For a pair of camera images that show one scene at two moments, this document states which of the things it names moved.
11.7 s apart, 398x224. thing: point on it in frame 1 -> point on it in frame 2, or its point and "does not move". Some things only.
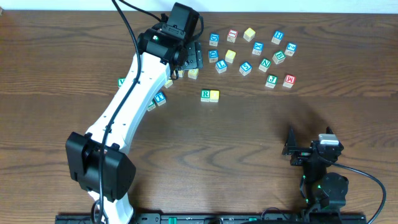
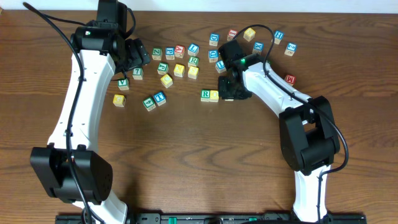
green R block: [205, 95] does not move
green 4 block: [151, 107] does not move
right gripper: [290, 147] -> [223, 93]
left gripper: [193, 56] -> [137, 55]
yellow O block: [214, 96] does not move
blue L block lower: [221, 66] does not move
